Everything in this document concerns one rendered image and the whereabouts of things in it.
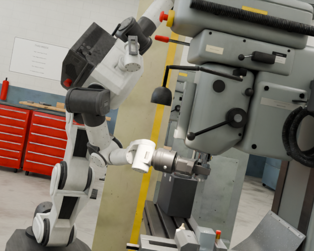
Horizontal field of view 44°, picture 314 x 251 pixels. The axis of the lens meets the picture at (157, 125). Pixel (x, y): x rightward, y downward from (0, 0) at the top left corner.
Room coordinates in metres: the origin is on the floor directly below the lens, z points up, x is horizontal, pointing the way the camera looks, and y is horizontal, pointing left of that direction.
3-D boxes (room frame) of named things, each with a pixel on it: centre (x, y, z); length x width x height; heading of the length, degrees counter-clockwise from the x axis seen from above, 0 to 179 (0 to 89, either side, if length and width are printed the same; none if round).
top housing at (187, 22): (1.44, -0.21, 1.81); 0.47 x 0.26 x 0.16; 97
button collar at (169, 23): (1.41, 0.03, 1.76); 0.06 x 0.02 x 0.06; 7
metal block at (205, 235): (1.24, -0.22, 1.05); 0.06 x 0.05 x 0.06; 6
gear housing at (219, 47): (1.44, -0.24, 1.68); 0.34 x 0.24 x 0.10; 97
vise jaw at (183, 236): (1.23, -0.17, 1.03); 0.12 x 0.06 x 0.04; 6
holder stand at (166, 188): (1.93, -0.16, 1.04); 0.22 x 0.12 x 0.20; 13
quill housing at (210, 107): (1.44, -0.20, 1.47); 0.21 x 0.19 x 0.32; 7
